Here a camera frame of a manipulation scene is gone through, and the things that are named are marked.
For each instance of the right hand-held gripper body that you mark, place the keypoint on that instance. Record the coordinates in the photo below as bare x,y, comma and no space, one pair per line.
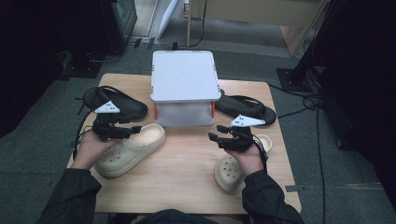
241,138

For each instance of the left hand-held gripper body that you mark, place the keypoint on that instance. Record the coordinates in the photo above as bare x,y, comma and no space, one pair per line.
109,129

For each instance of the black flip-flop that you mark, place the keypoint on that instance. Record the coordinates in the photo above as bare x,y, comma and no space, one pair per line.
132,107
227,107

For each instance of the beige clog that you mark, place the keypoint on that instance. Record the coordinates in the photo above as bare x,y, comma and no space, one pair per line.
124,158
229,174

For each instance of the white storage box orange frame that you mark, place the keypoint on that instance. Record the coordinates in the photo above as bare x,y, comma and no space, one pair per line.
185,76

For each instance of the person's right hand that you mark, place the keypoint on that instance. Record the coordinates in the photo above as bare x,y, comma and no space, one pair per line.
250,160

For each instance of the person's left hand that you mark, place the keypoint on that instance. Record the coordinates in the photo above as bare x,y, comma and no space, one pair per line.
88,151

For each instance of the black floor plate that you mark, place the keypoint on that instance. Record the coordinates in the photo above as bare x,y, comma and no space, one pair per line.
82,70

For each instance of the grey floor tape strip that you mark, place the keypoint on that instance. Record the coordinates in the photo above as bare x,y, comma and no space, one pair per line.
294,188

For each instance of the person's dark clothing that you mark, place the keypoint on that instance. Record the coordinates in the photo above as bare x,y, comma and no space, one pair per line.
174,217

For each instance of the dark cabinet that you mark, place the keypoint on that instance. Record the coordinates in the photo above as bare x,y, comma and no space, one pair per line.
123,21

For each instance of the white board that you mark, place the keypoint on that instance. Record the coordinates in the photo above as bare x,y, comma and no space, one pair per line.
168,17

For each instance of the light wooden cabinet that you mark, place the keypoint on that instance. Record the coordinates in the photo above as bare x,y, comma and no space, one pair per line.
249,12

